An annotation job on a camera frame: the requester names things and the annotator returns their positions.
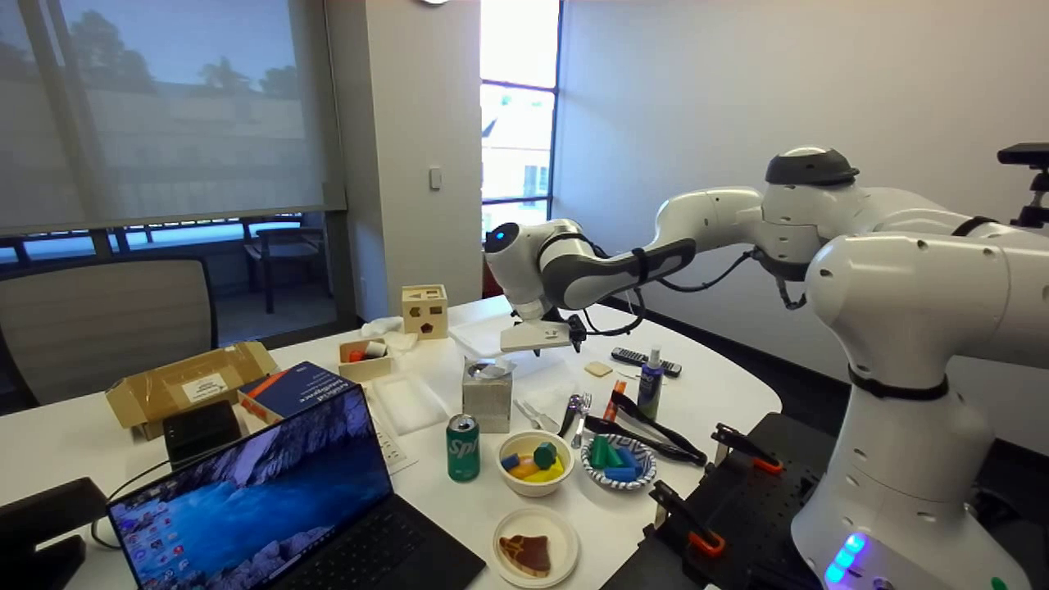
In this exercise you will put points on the green soda can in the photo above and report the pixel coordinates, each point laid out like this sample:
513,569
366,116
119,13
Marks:
464,448

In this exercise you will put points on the small wooden tray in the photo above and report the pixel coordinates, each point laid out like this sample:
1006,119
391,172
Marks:
366,361

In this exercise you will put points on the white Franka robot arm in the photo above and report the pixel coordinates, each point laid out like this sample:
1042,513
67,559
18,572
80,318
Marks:
928,329

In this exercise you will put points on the black mounting plate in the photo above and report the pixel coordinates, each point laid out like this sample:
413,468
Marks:
756,513

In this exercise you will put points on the small wooden square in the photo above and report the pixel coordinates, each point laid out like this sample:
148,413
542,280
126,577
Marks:
596,368

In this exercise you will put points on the basket of items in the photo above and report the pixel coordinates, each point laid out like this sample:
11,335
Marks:
183,388

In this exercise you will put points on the black laptop blue screen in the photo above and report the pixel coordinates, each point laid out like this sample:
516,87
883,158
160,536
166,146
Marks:
273,503

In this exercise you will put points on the green cylinder block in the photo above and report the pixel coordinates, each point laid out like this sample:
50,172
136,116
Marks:
604,449

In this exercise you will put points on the small blue block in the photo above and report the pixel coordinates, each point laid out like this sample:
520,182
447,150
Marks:
510,463

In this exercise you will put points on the white light switch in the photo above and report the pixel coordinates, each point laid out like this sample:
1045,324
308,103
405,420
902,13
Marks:
433,179

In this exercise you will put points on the grey remote control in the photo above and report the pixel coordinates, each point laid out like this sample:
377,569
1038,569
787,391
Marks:
635,358

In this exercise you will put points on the blue book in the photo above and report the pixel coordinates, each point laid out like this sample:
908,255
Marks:
299,391

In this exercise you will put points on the white box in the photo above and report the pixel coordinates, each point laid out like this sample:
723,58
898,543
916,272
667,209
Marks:
410,406

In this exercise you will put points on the small black box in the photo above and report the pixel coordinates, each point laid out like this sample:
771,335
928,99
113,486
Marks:
200,431

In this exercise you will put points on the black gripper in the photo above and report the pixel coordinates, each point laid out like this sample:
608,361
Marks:
557,318

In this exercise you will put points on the wooden shape sorter cube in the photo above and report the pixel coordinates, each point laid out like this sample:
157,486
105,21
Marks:
423,311

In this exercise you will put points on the grey office chair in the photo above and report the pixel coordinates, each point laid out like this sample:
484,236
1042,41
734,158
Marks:
99,324

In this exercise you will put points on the silver metal tongs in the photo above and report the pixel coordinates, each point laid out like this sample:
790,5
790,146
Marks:
531,413

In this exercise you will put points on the yellow plastic toy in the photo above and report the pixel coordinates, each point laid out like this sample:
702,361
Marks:
542,473

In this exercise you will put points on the blue patterned paper plate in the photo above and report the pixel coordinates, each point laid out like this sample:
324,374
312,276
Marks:
643,473

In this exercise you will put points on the white roller blind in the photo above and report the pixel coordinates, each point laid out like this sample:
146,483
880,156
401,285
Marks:
166,111

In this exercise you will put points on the white bowl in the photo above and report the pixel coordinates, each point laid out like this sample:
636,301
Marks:
545,486

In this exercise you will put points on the dark outdoor chair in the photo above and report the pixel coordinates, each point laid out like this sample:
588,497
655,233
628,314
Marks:
284,256

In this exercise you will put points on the black desk device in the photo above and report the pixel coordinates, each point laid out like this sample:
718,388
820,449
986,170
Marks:
38,536

